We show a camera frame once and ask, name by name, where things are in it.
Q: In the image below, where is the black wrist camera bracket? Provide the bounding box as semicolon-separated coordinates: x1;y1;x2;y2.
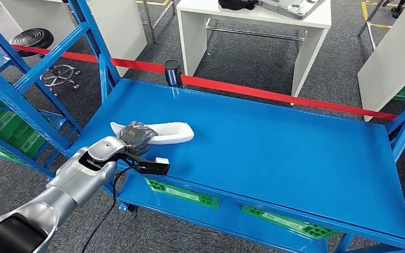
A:
117;151;171;177

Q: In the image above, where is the grey flat metal stand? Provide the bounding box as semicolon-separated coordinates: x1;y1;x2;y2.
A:
258;0;324;20

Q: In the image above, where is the red barrier belt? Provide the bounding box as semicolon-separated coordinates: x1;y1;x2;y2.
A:
0;39;405;127

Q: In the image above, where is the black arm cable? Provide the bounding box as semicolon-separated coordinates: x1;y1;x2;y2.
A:
79;163;144;253

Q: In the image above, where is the white curved plastic car part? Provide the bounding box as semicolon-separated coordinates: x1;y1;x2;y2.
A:
110;120;195;145

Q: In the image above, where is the black stanchion post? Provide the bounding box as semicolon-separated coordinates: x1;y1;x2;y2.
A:
164;60;183;88

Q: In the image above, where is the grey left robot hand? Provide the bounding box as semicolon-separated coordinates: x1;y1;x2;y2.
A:
116;120;159;158

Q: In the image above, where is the black bag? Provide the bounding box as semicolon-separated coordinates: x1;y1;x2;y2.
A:
218;0;259;11

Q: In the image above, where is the black round stool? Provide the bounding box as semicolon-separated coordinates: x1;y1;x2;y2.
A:
9;27;82;96

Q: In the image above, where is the steel table frame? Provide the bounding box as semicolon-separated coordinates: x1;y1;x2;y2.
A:
135;0;177;45
357;0;399;51

